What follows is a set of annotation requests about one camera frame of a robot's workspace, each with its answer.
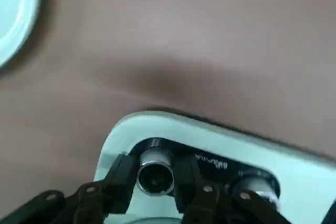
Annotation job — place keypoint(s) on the light green round plate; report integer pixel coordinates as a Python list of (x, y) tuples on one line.
[(15, 11)]

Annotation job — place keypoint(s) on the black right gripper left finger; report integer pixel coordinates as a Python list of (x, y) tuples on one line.
[(105, 197)]

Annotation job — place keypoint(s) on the light green multifunctional cooking machine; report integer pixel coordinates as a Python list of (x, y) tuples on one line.
[(183, 129)]

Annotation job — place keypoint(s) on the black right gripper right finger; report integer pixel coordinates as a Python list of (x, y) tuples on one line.
[(210, 203)]

